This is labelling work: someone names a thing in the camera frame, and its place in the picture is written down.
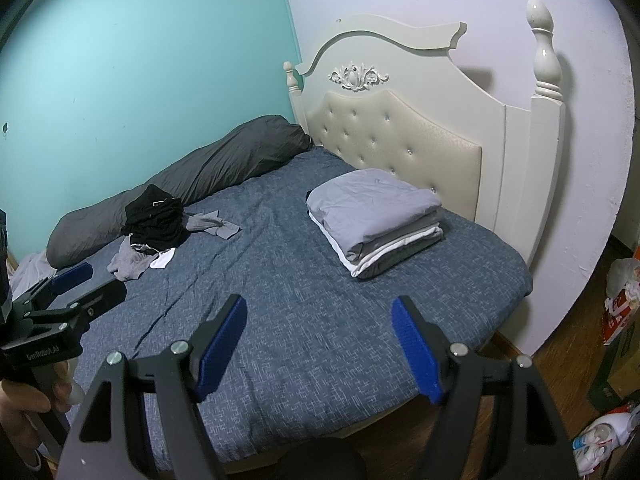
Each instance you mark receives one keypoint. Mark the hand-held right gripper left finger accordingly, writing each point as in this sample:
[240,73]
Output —
[222,345]

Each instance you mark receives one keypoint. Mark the lavender jacket with black collar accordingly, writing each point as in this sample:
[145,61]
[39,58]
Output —
[370,200]

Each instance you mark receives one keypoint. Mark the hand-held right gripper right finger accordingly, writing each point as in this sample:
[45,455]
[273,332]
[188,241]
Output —
[417,350]

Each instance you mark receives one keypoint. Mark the green cardboard box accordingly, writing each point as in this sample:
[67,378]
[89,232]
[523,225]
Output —
[615,375]

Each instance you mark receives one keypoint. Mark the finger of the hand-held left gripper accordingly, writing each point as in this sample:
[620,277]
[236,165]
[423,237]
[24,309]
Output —
[105,292]
[75,274]

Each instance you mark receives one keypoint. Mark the light grey bed sheet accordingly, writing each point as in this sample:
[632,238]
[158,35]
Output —
[30,270]

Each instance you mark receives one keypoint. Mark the white cloth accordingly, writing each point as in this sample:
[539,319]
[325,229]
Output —
[162,259]

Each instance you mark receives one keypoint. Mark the grey folded garment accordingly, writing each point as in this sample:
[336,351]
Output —
[400,264]

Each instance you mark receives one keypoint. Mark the white tufted headboard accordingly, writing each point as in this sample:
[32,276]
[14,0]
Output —
[400,125]

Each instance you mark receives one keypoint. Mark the white folded garment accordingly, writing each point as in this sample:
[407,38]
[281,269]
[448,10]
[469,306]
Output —
[400,245]

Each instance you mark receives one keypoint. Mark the red and white box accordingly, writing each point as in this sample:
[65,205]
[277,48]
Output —
[617,320]

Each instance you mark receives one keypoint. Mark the white plastic bag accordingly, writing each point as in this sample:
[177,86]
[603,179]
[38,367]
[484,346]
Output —
[620,275]

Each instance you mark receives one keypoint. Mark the person's left hand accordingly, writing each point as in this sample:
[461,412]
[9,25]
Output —
[15,420]

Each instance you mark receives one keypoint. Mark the long dark grey pillow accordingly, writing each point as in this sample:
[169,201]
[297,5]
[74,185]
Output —
[225,160]

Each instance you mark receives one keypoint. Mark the black sweater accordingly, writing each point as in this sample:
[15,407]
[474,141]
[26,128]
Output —
[155,220]

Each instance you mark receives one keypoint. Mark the bed with blue sheet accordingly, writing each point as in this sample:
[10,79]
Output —
[300,285]

